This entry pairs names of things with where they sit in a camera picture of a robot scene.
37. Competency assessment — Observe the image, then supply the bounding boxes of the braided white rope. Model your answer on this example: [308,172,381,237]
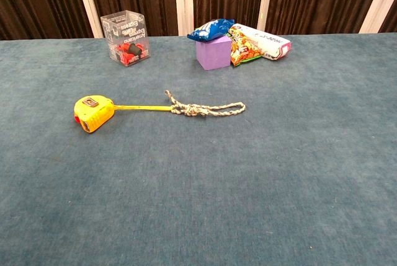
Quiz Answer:
[164,89,246,118]

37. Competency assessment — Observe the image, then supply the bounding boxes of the yellow tape measure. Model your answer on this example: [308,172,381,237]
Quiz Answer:
[73,94,173,134]

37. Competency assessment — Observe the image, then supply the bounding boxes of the purple foam cube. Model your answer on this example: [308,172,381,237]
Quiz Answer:
[195,35,233,71]

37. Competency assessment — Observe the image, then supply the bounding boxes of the blue carpet table cover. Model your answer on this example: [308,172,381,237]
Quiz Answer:
[0,32,397,266]

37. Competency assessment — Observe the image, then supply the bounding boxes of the orange and green snack bag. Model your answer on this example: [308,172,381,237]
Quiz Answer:
[227,24,267,67]

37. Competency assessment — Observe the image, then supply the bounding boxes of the blue snack bag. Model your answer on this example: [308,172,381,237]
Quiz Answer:
[187,18,236,43]

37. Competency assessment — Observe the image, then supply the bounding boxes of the red and black capsules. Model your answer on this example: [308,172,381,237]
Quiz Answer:
[113,41,149,66]

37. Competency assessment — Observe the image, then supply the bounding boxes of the clear plastic box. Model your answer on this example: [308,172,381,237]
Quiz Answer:
[100,9,151,68]

